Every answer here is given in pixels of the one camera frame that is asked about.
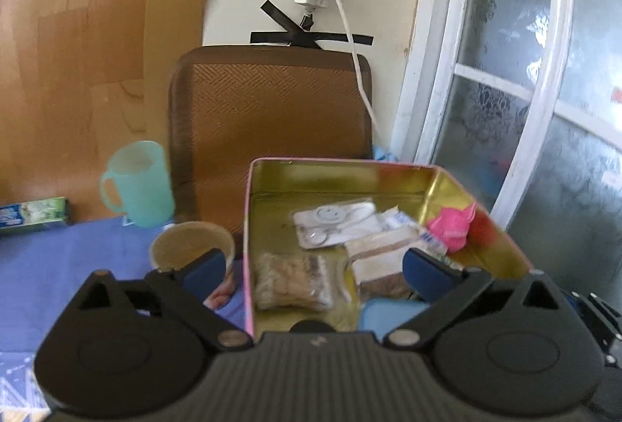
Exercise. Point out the printed paper cup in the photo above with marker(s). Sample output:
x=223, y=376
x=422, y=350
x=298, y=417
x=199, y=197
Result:
x=192, y=242

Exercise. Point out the clear keyring packet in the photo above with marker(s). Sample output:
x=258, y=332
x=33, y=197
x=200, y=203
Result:
x=330, y=220

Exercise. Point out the light brown snack packet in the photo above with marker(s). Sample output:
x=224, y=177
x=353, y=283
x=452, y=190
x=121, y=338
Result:
x=294, y=281

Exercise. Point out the pink packet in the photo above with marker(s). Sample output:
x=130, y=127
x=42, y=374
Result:
x=452, y=223

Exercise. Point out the wooden board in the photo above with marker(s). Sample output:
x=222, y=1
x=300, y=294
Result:
x=87, y=38

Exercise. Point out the pink tin box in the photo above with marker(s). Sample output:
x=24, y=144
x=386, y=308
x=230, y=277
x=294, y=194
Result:
x=340, y=179

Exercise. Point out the light blue flat pad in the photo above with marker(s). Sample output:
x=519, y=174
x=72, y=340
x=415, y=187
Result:
x=388, y=317

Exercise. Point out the white window frame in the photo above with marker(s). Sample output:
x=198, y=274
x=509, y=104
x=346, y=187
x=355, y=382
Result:
x=452, y=53

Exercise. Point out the teal plastic mug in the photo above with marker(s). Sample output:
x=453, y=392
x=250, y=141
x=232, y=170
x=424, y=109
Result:
x=141, y=184

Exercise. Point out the green blue toothpaste box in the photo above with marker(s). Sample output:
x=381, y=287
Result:
x=34, y=214

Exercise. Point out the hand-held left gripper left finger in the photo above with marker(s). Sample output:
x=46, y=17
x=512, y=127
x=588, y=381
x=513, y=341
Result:
x=209, y=271

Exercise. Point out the blue printed blanket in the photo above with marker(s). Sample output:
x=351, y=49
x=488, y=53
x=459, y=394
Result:
x=58, y=252

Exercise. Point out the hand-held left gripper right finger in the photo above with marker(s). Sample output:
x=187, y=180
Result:
x=422, y=275

